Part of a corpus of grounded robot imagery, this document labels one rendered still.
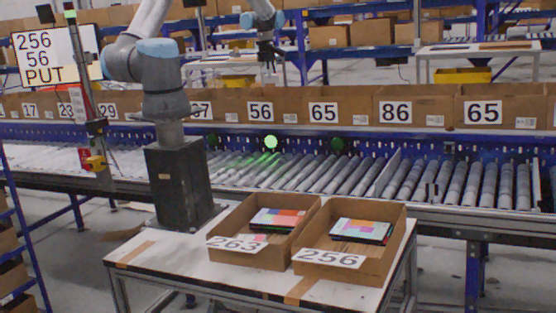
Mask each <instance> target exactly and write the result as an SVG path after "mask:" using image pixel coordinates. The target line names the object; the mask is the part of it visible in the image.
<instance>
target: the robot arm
mask: <svg viewBox="0 0 556 313"><path fill-rule="evenodd" d="M173 1H174V0H142V2H141V5H140V7H139V8H138V10H137V13H135V16H134V18H133V19H132V22H131V24H130V26H129V27H128V30H127V31H125V32H121V33H120V34H119V36H118V38H117V40H116V43H115V44H111V45H107V46H105V47H104V48H103V50H102V53H101V54H100V65H101V68H102V71H103V73H104V74H105V75H106V76H107V77H108V78H109V79H111V80H114V81H117V82H121V84H122V82H127V83H138V84H142V85H143V90H144V99H143V103H142V108H141V113H142V116H143V117H145V118H171V117H175V116H180V115H183V114H186V113H188V112H190V110H191V103H190V101H189V99H188V96H187V95H186V93H185V90H184V83H183V77H182V70H181V63H180V57H179V51H178V48H177V43H176V41H174V40H172V39H168V38H156V37H157V35H158V33H159V31H160V29H161V26H162V24H163V21H164V20H165V19H166V17H167V14H168V12H169V10H170V8H171V5H172V3H173ZM247 2H248V3H249V5H250V7H251V8H252V9H253V10H254V12H244V13H243V14H242V15H241V16H240V25H241V27H242V28H243V29H244V30H251V29H256V35H257V40H260V41H256V43H259V51H258V52H256V60H257V62H265V65H264V67H263V68H261V71H262V72H266V74H267V75H268V79H269V78H270V77H271V76H272V74H271V71H273V70H274V74H276V70H277V62H276V54H277V55H279V56H284V55H286V53H287V51H284V50H282V49H280V48H279V47H277V46H276V45H274V44H272V43H269V42H270V41H273V40H272V39H273V38H274V32H273V29H280V28H282V27H283V24H284V14H283V12H282V11H276V9H275V8H274V7H273V6H272V5H271V4H270V2H269V1H268V0H247ZM257 57H258V59H257Z"/></svg>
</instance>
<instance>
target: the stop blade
mask: <svg viewBox="0 0 556 313"><path fill-rule="evenodd" d="M399 165H400V147H399V148H398V149H397V152H396V153H395V155H394V156H393V157H392V158H391V160H390V161H388V164H387V165H386V167H385V169H384V170H383V172H382V173H381V174H380V175H379V178H378V179H377V181H376V186H375V194H376V198H377V199H379V198H380V196H381V194H382V192H383V191H384V189H385V188H386V186H387V184H388V182H390V181H391V179H392V177H393V175H394V174H395V172H396V170H397V168H398V167H399Z"/></svg>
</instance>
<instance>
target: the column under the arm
mask: <svg viewBox="0 0 556 313"><path fill-rule="evenodd" d="M143 152H144V157H145V161H146V169H147V174H148V179H149V183H150V187H151V194H152V199H153V204H154V205H155V209H156V216H155V217H154V218H151V219H149V220H148V221H146V222H145V223H144V224H143V225H142V227H147V228H154V229H159V230H165V231H171V232H177V233H183V234H196V233H198V231H200V230H201V229H202V228H203V226H205V225H206V224H208V223H209V222H211V221H212V220H213V219H215V218H216V217H217V216H218V215H219V214H221V213H222V212H223V211H224V210H225V209H227V208H228V207H229V205H225V204H215V203H214V202H213V195H212V186H211V181H210V174H209V165H208V159H206V153H205V147H204V139H203V136H186V135H185V142H184V143H181V144H178V145H174V146H168V147H162V146H159V145H158V141H157V142H153V143H152V144H149V145H147V146H145V147H143Z"/></svg>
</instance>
